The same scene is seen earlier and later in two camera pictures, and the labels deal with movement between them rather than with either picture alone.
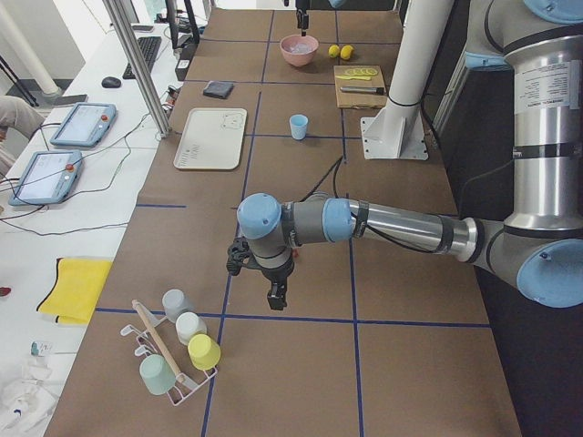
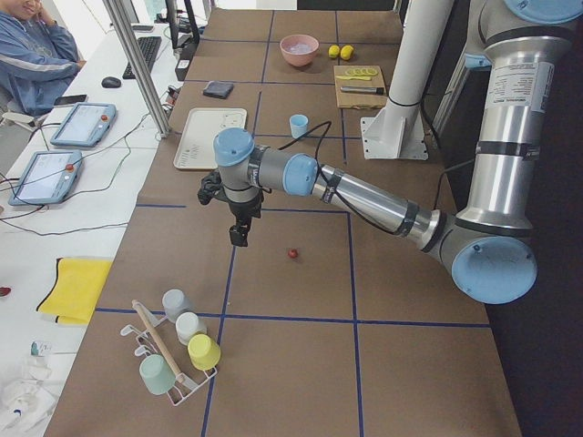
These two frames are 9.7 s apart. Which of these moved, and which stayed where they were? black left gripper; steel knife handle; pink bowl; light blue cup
Moved: black left gripper
Stayed: light blue cup; steel knife handle; pink bowl
